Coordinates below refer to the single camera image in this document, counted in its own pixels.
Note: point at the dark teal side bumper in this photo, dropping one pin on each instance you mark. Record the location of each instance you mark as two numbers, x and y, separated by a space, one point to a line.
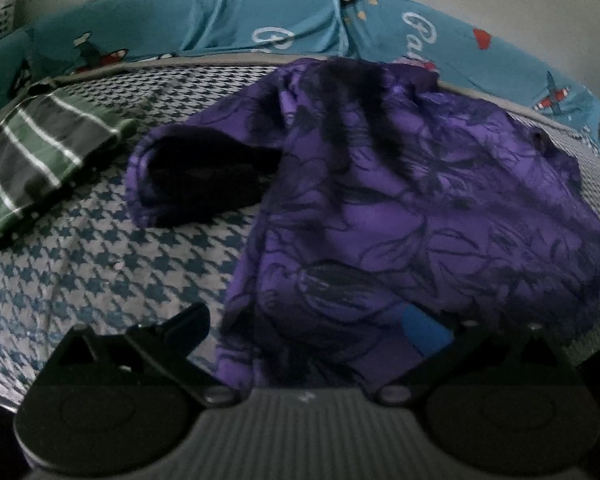
0 70

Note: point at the teal printed bed bumper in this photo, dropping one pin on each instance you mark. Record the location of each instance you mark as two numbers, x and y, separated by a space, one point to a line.
205 20

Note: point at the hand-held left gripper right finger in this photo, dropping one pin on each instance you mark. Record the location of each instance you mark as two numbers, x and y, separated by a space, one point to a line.
427 335

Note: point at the purple patterned shirt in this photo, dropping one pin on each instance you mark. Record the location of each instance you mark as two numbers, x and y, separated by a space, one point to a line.
380 185

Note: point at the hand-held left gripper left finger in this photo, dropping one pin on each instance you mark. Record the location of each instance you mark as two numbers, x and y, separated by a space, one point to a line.
190 322

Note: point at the houndstooth bed mat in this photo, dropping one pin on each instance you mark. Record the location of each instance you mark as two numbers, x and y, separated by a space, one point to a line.
80 270

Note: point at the green striped folded garment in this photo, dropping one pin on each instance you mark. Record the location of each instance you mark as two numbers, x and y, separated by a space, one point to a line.
30 160

